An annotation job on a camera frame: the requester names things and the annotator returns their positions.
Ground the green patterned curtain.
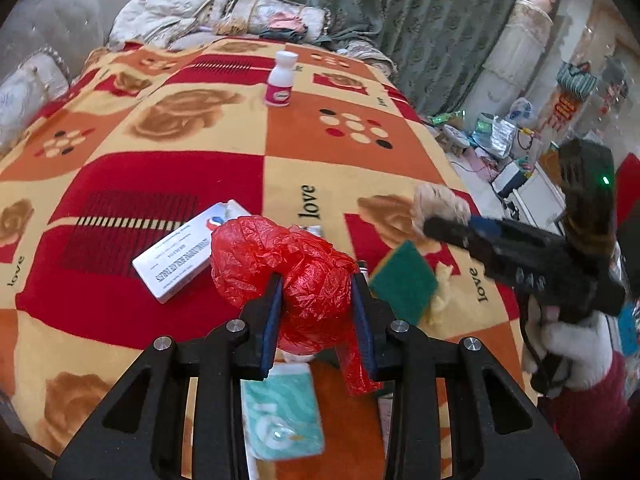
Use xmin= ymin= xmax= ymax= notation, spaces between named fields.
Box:
xmin=291 ymin=0 xmax=515 ymax=115

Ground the silver foil bag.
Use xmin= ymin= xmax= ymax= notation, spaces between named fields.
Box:
xmin=472 ymin=113 xmax=518 ymax=160

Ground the white blue plastic bag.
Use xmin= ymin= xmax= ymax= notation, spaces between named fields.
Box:
xmin=506 ymin=96 xmax=537 ymax=128

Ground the cream embroidered pillow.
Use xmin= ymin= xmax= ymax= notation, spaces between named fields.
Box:
xmin=107 ymin=0 xmax=331 ymax=48

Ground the green scouring sponge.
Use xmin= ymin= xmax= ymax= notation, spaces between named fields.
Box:
xmin=369 ymin=240 xmax=438 ymax=325

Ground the white medicine box blue text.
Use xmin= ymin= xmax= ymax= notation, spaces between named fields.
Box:
xmin=132 ymin=200 xmax=250 ymax=304

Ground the white bottle pink label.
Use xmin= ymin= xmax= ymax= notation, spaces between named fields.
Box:
xmin=265 ymin=50 xmax=298 ymax=106

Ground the white side pillow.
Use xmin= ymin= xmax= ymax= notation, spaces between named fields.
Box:
xmin=0 ymin=47 xmax=70 ymax=156

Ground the grey tufted headboard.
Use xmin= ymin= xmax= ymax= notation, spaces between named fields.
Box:
xmin=1 ymin=0 xmax=129 ymax=77

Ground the lace covered air conditioner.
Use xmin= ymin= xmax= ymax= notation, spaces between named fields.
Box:
xmin=462 ymin=0 xmax=552 ymax=122

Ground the red plastic bag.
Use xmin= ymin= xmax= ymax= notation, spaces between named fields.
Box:
xmin=210 ymin=216 xmax=383 ymax=394

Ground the red orange patterned blanket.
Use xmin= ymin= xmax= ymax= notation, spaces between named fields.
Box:
xmin=0 ymin=37 xmax=539 ymax=480

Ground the beige fluffy trash wad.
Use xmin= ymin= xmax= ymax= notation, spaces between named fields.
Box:
xmin=410 ymin=182 xmax=472 ymax=236

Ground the white gloved right hand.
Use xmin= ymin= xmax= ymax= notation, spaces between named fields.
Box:
xmin=521 ymin=296 xmax=614 ymax=391

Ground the teal tissue packet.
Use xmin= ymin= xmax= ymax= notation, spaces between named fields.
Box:
xmin=241 ymin=363 xmax=326 ymax=462

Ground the white tv cabinet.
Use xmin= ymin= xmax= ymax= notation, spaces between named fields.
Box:
xmin=509 ymin=164 xmax=565 ymax=235

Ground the small wooden stool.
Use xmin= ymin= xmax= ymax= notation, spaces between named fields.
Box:
xmin=436 ymin=125 xmax=471 ymax=156

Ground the striped tote bag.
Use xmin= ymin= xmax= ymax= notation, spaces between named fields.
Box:
xmin=556 ymin=62 xmax=598 ymax=102

